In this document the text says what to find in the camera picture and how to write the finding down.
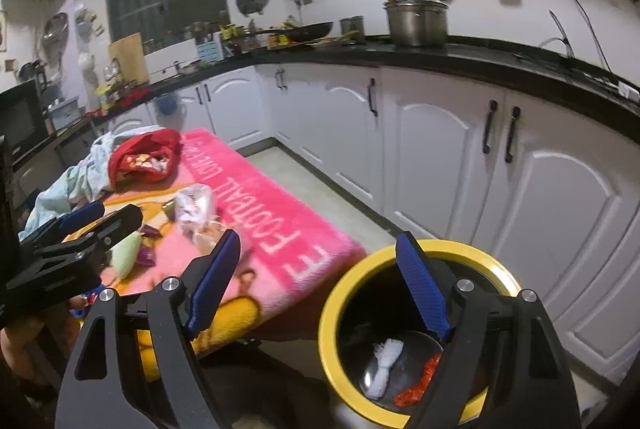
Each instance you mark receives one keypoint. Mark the blue plastic bag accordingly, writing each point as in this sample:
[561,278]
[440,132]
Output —
[81,305]

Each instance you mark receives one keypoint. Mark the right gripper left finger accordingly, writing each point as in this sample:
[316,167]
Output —
[207,279]

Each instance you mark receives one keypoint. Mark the white printed plastic bag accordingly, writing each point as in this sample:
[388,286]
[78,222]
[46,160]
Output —
[386,355]

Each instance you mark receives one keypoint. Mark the green mesh sponge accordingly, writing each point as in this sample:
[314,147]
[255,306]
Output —
[124,255]

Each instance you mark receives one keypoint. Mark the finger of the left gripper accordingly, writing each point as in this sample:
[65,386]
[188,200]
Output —
[54,231]
[110,230]

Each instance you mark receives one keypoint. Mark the steel stock pot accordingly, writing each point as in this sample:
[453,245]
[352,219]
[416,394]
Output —
[418,23]

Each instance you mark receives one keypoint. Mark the pink cartoon blanket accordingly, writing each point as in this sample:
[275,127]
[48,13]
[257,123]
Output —
[290,256]

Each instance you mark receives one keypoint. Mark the black microwave oven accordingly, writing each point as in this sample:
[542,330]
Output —
[22,120]

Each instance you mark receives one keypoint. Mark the black wok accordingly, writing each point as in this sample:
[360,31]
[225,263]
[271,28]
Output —
[303,33]

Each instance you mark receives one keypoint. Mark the blue utensil holder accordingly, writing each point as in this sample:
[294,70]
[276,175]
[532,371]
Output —
[210,52]

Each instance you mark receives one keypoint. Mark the yellow rimmed trash bin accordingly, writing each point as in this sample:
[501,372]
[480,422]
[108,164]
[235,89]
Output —
[371,304]

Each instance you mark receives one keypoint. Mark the white lower cabinets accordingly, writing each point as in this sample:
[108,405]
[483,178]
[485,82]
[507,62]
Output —
[552,195]

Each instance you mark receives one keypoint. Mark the red plastic bag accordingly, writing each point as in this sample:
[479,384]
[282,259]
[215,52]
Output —
[413,395]

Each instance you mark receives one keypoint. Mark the person left hand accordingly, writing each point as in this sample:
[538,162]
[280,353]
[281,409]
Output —
[18,342]

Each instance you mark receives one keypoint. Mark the light blue cloth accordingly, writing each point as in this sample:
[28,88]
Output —
[85,182]

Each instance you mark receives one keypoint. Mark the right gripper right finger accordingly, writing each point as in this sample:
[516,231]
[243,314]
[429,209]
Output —
[419,275]

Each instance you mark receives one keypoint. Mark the steel cup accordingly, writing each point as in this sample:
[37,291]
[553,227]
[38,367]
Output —
[352,29]

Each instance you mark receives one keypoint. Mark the wooden cutting board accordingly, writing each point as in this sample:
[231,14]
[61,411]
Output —
[129,55]

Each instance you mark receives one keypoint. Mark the red cloth bag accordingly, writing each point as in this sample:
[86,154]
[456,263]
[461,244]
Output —
[145,158]

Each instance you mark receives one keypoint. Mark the purple snack wrapper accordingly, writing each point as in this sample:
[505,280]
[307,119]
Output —
[150,237]

